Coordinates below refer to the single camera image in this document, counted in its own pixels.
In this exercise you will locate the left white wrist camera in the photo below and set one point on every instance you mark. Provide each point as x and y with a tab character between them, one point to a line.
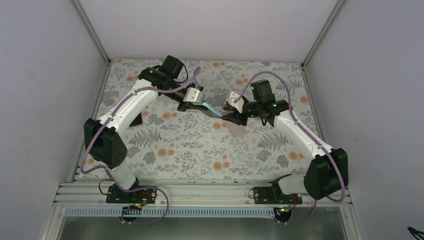
194	96

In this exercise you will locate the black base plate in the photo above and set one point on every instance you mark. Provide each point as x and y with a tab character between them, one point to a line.
143	196
271	195

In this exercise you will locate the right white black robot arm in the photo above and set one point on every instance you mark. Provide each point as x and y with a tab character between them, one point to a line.
328	169

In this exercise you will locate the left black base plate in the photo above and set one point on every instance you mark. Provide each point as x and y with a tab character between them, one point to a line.
143	196

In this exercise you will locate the aluminium rail frame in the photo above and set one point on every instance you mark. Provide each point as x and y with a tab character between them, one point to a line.
224	197

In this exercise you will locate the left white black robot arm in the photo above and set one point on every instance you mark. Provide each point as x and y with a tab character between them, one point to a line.
104	146

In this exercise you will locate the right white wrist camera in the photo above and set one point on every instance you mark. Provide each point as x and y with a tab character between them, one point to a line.
235	101

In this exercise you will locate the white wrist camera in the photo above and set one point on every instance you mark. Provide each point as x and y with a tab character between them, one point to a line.
235	101
194	96

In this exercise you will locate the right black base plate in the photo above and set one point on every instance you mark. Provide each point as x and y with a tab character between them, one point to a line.
271	195

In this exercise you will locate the floral patterned table mat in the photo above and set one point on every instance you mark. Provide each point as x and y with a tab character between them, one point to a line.
191	146

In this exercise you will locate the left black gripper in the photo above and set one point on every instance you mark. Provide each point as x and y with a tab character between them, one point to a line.
189	105

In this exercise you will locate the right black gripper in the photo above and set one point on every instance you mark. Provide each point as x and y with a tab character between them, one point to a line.
238	119

